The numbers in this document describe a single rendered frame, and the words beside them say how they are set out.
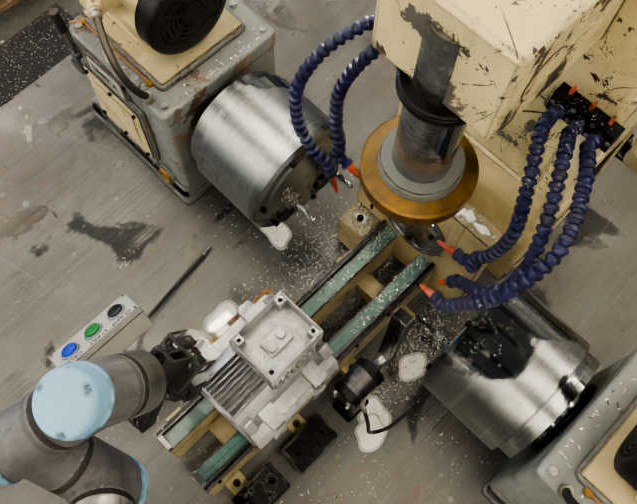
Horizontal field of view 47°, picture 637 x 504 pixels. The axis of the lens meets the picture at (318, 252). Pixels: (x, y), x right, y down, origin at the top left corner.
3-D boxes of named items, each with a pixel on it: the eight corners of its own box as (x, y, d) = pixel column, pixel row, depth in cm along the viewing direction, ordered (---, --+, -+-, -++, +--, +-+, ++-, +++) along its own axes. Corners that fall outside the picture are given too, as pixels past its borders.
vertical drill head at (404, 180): (403, 139, 129) (458, -79, 84) (482, 205, 125) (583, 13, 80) (331, 204, 125) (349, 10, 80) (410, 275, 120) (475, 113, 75)
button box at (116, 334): (139, 309, 136) (123, 290, 133) (155, 324, 131) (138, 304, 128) (65, 374, 132) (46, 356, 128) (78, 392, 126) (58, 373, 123)
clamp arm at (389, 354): (385, 345, 136) (403, 302, 112) (397, 356, 135) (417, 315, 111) (372, 358, 135) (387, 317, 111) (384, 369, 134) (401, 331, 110)
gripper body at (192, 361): (220, 361, 113) (179, 374, 102) (187, 400, 115) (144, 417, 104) (187, 327, 115) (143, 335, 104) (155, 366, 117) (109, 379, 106)
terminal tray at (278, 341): (280, 302, 130) (278, 288, 123) (323, 343, 128) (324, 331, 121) (230, 350, 127) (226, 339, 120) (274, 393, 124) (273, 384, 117)
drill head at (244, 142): (240, 79, 166) (230, 2, 143) (357, 183, 157) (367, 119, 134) (155, 147, 159) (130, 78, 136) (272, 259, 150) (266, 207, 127)
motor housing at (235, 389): (267, 312, 145) (262, 279, 128) (337, 378, 141) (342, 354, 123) (191, 384, 140) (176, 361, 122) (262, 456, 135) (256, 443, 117)
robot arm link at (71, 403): (13, 389, 91) (71, 351, 88) (78, 373, 102) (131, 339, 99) (45, 459, 89) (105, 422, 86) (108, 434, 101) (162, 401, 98)
